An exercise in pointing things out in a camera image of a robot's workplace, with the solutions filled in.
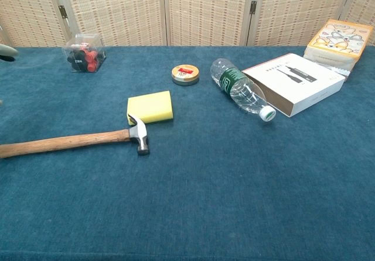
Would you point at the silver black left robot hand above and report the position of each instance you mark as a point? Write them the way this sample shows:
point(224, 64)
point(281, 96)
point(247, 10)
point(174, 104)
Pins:
point(6, 51)

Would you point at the yellow sponge block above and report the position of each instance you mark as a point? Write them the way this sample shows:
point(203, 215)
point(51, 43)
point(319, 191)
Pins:
point(152, 104)

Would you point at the woven folding screen panel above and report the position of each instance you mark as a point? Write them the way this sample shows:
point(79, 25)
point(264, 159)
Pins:
point(208, 12)
point(299, 9)
point(117, 12)
point(26, 12)
point(364, 3)

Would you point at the metal screen hinge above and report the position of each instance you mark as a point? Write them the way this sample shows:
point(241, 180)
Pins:
point(253, 7)
point(63, 11)

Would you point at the clear box of caps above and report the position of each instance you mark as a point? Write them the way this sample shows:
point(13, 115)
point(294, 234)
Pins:
point(85, 56)

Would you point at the round gold tin red label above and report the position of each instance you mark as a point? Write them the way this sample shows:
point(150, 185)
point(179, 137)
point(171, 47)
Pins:
point(185, 73)

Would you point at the clear water bottle green label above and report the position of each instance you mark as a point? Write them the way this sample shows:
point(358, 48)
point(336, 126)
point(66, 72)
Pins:
point(237, 85)

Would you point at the blue tablecloth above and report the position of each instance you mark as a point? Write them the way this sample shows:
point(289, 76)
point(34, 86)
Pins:
point(205, 190)

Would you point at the flat white cardboard box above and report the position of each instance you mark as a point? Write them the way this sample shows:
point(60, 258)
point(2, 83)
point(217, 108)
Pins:
point(296, 82)

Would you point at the cartoon print tissue pack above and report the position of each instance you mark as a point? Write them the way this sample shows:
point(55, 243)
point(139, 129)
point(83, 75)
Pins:
point(337, 41)

